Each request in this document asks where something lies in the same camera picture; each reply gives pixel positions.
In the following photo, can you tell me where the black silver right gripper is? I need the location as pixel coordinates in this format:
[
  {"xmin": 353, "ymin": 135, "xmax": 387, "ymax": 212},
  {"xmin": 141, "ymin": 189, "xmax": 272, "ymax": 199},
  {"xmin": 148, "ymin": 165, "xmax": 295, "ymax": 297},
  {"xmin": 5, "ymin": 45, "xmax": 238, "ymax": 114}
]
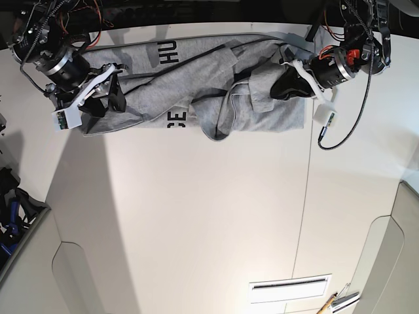
[{"xmin": 41, "ymin": 48, "xmax": 126, "ymax": 130}]

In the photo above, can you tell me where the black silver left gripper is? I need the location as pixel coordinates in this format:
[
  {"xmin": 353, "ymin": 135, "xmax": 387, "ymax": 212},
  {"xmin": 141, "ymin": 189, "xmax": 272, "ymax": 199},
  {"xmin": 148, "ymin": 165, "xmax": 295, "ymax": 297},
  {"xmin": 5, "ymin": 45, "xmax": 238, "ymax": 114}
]
[{"xmin": 270, "ymin": 45, "xmax": 360, "ymax": 101}]

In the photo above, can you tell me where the grey T-shirt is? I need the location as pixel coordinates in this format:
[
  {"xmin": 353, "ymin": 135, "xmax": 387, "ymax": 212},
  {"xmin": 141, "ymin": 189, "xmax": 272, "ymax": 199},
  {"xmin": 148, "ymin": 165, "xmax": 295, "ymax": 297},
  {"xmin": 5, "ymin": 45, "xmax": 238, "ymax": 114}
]
[{"xmin": 80, "ymin": 35, "xmax": 312, "ymax": 141}]

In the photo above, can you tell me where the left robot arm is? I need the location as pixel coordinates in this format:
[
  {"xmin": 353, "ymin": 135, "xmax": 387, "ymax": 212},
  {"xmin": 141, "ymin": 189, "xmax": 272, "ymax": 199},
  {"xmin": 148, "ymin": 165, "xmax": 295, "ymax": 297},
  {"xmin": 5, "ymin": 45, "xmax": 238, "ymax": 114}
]
[{"xmin": 302, "ymin": 1, "xmax": 391, "ymax": 90}]

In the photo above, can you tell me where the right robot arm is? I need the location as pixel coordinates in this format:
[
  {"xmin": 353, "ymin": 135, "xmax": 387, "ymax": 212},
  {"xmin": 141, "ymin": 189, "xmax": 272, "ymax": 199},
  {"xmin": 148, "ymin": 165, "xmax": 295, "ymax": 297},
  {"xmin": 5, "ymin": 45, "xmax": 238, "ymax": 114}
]
[{"xmin": 9, "ymin": 1, "xmax": 316, "ymax": 139}]

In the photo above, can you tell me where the blue clamp tool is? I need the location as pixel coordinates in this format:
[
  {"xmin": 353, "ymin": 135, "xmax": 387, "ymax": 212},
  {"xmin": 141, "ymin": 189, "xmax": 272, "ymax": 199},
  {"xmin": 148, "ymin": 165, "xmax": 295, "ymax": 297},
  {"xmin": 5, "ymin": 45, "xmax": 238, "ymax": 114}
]
[{"xmin": 1, "ymin": 194, "xmax": 24, "ymax": 260}]

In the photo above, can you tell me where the wooden pencil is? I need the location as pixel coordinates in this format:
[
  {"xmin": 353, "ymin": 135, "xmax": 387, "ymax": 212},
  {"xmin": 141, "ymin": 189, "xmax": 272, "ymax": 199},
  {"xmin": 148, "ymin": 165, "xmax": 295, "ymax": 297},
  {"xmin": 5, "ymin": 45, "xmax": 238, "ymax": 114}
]
[{"xmin": 316, "ymin": 293, "xmax": 338, "ymax": 314}]

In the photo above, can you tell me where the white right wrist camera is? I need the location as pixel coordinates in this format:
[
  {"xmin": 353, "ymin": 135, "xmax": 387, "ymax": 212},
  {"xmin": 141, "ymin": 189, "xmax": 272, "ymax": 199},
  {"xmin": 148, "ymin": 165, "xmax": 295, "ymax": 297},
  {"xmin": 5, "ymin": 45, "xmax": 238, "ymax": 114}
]
[{"xmin": 52, "ymin": 106, "xmax": 82, "ymax": 131}]

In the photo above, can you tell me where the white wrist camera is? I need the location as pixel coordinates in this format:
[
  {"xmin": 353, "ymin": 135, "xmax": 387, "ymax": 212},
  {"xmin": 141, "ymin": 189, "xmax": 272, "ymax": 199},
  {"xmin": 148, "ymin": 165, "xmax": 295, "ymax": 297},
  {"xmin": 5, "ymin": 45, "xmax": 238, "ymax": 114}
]
[
  {"xmin": 313, "ymin": 103, "xmax": 337, "ymax": 128},
  {"xmin": 52, "ymin": 106, "xmax": 82, "ymax": 131}
]

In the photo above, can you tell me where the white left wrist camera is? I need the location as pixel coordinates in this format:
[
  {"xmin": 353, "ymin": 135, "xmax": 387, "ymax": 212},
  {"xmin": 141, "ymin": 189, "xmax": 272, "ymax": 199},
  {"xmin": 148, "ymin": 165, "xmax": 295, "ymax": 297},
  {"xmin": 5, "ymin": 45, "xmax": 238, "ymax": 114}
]
[{"xmin": 313, "ymin": 103, "xmax": 337, "ymax": 128}]

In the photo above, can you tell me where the black braided camera cable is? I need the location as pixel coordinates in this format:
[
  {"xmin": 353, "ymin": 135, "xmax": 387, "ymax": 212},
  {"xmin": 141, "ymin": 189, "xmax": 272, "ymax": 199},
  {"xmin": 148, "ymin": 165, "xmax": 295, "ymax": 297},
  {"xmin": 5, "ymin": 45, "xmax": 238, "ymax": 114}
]
[{"xmin": 317, "ymin": 32, "xmax": 377, "ymax": 152}]

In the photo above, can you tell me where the white desk cable grommet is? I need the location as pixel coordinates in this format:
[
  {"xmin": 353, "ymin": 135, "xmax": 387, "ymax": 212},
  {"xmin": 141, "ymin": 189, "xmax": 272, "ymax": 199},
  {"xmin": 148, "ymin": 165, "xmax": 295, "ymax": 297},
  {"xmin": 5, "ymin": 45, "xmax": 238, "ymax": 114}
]
[{"xmin": 249, "ymin": 274, "xmax": 332, "ymax": 303}]

